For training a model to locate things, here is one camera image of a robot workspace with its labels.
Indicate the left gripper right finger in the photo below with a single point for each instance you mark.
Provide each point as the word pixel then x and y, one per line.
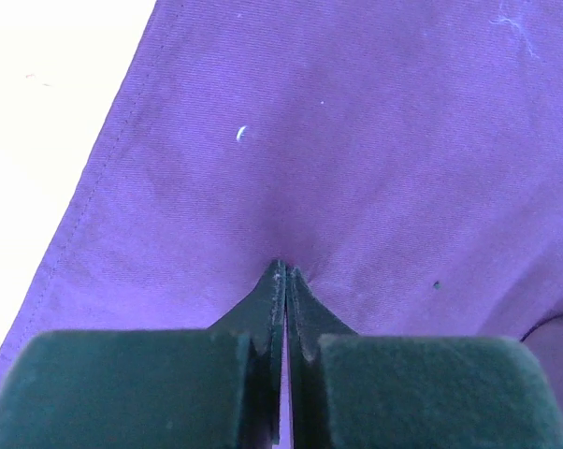
pixel 354 391

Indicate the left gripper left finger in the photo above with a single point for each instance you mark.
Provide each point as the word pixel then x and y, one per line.
pixel 217 387

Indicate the purple surgical wrap cloth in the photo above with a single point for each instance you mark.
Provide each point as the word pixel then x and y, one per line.
pixel 407 156

